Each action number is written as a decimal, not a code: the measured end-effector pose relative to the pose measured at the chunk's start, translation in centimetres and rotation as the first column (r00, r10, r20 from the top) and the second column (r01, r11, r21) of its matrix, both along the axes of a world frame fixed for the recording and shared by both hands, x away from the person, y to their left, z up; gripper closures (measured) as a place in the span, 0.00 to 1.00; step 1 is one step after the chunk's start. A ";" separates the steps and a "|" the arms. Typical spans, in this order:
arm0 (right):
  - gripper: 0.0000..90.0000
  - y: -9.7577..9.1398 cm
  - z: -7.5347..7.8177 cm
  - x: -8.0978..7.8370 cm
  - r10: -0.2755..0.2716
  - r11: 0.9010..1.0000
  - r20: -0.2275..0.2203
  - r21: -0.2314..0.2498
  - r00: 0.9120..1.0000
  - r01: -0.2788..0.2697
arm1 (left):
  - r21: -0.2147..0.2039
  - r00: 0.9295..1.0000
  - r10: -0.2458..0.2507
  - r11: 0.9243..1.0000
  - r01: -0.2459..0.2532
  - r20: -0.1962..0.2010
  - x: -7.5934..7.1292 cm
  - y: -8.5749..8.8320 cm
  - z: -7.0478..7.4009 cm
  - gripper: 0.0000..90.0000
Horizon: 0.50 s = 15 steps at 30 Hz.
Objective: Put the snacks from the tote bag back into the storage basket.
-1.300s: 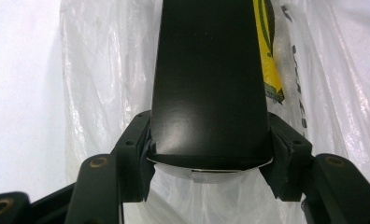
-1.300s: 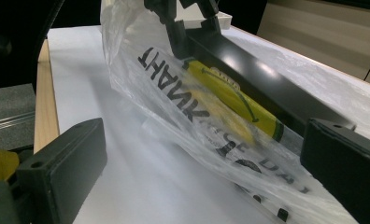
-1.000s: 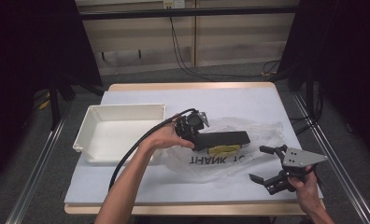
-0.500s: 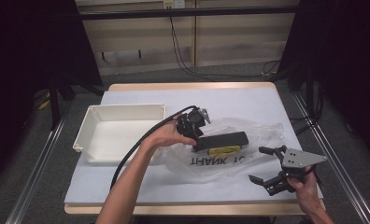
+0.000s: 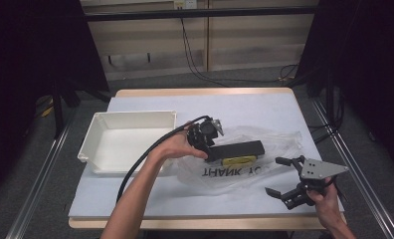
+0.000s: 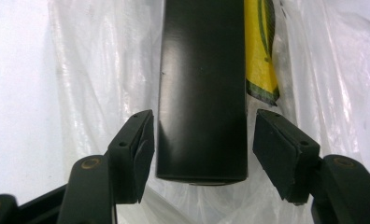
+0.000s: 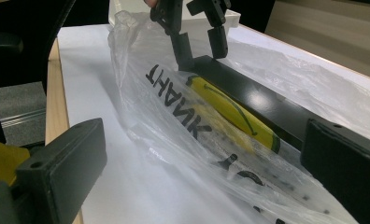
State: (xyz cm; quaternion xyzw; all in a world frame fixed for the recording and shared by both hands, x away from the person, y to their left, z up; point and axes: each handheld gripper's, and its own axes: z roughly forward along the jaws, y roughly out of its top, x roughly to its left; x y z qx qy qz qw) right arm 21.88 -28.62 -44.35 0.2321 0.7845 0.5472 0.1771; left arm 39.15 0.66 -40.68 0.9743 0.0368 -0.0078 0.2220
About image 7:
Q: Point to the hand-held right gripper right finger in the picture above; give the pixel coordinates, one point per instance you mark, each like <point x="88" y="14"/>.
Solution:
<point x="348" y="168"/>

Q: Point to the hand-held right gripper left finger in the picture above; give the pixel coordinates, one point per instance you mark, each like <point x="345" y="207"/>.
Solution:
<point x="64" y="168"/>

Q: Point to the long black box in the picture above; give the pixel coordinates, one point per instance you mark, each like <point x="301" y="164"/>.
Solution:
<point x="251" y="90"/>

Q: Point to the yellow banana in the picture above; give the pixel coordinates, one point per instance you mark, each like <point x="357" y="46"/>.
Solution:
<point x="233" y="112"/>

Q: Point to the clear plastic bag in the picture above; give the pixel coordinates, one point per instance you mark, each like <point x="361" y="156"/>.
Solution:
<point x="161" y="130"/>

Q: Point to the beige wooden cabinet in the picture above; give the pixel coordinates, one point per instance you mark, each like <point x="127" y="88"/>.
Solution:
<point x="329" y="31"/>

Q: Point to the black curtain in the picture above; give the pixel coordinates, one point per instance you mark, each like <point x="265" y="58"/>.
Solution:
<point x="18" y="18"/>

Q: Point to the metal floor rail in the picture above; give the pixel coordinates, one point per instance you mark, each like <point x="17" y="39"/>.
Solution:
<point x="24" y="118"/>

